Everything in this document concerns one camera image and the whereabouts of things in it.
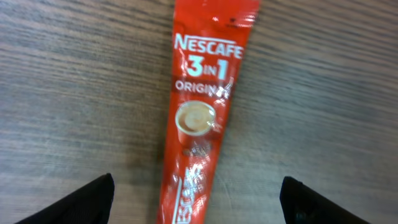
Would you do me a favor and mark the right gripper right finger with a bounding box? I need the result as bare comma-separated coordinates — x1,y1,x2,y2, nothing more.
279,176,369,224

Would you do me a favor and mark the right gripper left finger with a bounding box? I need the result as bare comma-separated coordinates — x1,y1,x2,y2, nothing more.
17,173,115,224

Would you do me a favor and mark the red Nescafe coffee stick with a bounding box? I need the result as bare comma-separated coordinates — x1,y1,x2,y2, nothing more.
156,0,260,223

